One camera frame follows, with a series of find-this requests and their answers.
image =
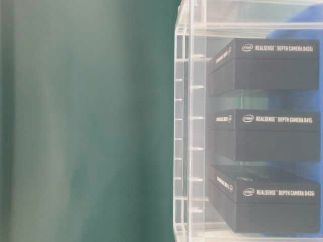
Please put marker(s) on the black realsense box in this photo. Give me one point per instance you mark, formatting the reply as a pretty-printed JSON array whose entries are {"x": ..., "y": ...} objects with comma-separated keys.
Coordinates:
[
  {"x": 263, "y": 199},
  {"x": 257, "y": 135},
  {"x": 264, "y": 64}
]

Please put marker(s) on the clear plastic storage case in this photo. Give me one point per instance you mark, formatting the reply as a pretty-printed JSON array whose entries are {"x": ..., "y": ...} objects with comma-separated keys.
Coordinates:
[{"x": 202, "y": 29}]

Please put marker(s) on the green table cloth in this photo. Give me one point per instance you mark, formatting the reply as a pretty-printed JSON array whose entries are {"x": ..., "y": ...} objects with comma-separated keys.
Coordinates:
[{"x": 87, "y": 120}]

